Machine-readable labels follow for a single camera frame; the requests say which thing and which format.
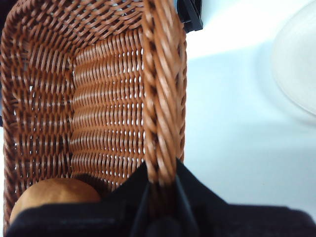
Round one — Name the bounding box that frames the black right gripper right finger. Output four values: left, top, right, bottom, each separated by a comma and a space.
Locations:
176, 158, 316, 237

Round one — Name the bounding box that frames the brown potato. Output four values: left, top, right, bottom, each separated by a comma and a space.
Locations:
9, 178, 102, 223

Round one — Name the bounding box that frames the white plate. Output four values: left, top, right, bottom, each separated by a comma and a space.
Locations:
270, 0, 316, 121

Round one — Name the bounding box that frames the black dish rack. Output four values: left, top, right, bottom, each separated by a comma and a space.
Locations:
176, 0, 203, 33

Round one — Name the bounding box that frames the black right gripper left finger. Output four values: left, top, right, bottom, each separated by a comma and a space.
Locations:
6, 161, 150, 237

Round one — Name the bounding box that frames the brown woven wicker basket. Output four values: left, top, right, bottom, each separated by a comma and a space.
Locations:
0, 0, 188, 228

